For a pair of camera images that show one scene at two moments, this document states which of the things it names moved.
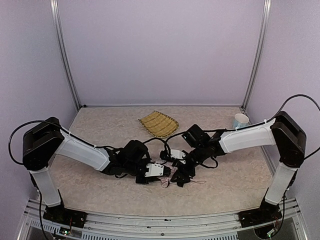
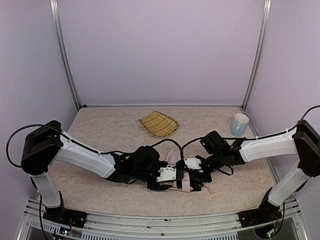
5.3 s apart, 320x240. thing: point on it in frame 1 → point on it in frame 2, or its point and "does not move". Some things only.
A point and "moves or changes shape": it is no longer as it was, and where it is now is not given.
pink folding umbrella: x=165 y=179 moves or changes shape
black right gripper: x=185 y=170 → x=197 y=175
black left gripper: x=144 y=179 → x=179 y=180
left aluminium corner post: x=58 y=33 does not move
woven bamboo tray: x=159 y=124 does not move
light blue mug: x=240 y=120 does not move
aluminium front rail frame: x=155 y=226 does not move
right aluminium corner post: x=259 y=55 does not move
